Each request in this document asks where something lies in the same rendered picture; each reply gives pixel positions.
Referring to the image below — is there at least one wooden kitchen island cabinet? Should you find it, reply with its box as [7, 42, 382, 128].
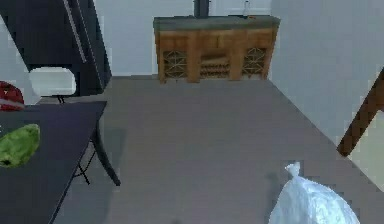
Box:
[152, 15, 282, 85]

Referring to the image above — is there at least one dark grey appliance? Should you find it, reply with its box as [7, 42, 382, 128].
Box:
[193, 0, 211, 19]

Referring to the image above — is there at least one white chair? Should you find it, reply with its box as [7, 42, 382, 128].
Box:
[28, 66, 77, 104]

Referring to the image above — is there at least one black table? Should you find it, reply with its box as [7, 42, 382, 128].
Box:
[0, 100, 122, 224]

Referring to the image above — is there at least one white tied garbage bag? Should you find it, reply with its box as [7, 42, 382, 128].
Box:
[268, 161, 362, 224]

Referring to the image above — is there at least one black fridge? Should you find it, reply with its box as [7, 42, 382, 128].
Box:
[0, 0, 113, 98]

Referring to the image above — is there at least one green lettuce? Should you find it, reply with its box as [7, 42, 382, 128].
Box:
[0, 123, 41, 169]

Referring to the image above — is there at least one red round object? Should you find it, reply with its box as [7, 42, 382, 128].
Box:
[0, 80, 26, 112]

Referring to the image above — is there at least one grey fridge handle bar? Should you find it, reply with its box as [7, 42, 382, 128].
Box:
[62, 0, 88, 64]

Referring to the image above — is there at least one brown wooden door frame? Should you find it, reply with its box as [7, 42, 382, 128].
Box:
[336, 67, 384, 158]

